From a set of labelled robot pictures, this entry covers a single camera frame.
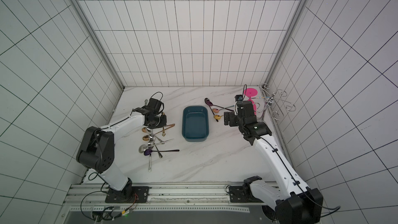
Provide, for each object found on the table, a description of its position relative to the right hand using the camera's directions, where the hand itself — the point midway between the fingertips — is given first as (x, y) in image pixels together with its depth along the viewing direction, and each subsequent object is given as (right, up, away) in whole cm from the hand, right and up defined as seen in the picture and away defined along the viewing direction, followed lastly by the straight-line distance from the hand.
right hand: (229, 112), depth 79 cm
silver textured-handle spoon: (-42, -30, +2) cm, 52 cm away
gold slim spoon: (-4, -5, +21) cm, 22 cm away
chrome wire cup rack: (+20, +7, -5) cm, 22 cm away
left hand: (-38, -10, +13) cm, 41 cm away
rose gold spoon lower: (-47, -16, +11) cm, 51 cm away
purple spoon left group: (-45, -23, +8) cm, 51 cm away
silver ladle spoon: (-49, -21, +9) cm, 54 cm away
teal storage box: (-18, -9, +16) cm, 26 cm away
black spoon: (-5, -7, +21) cm, 23 cm away
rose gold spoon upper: (-49, -11, +13) cm, 52 cm away
